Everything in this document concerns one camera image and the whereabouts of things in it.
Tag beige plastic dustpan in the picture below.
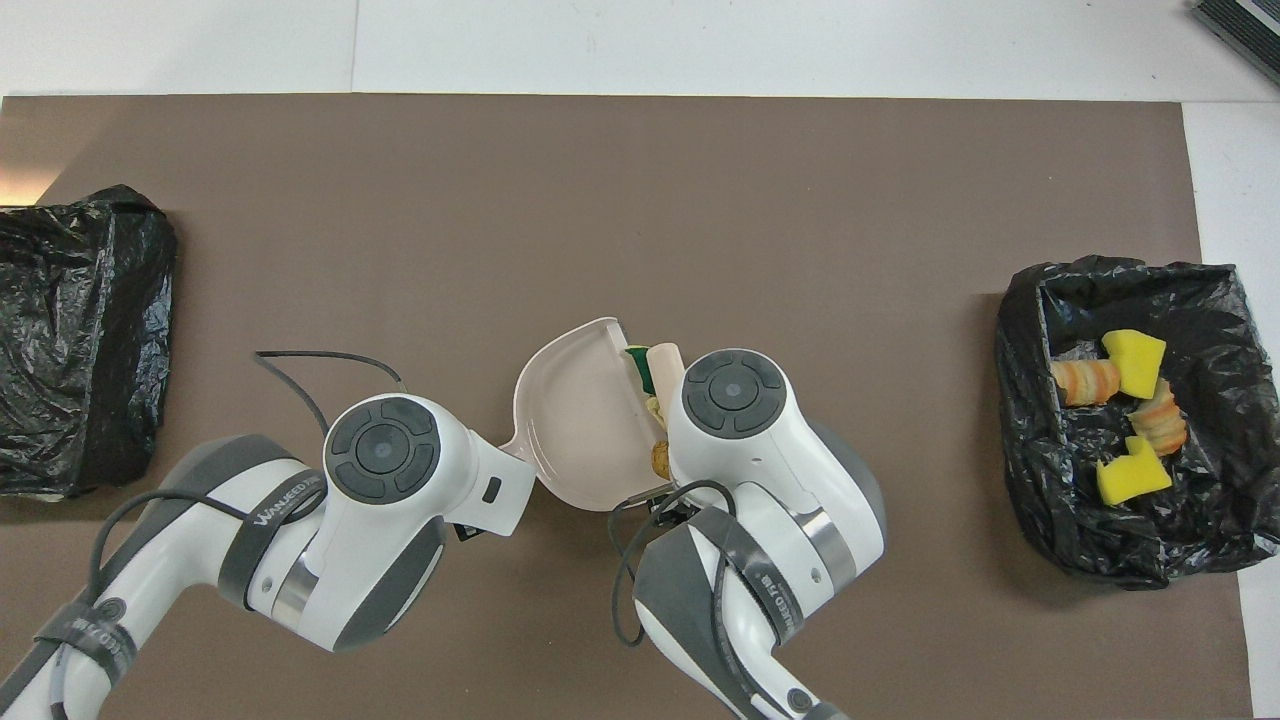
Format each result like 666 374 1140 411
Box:
500 317 673 511

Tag beige hand brush black bristles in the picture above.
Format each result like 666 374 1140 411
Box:
645 342 686 396

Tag crusty bread chunk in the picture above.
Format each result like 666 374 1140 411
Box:
1050 358 1123 407
1128 378 1189 457

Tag notched yellow sponge piece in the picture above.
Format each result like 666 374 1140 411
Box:
1096 435 1174 507

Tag yellow sponge block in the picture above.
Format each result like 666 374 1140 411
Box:
1102 329 1168 400

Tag bin wrapped black bag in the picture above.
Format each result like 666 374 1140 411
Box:
0 184 179 501

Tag open bin black bag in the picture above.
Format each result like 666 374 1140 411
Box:
997 254 1280 591

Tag brown paper table mat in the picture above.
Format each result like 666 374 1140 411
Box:
0 94 1251 720

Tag dark ribbed device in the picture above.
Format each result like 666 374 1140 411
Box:
1190 0 1280 86

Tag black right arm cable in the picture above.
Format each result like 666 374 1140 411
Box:
608 480 741 720

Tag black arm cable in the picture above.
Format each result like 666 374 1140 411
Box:
608 480 741 720
40 350 406 720

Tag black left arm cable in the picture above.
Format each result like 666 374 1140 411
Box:
40 350 406 720

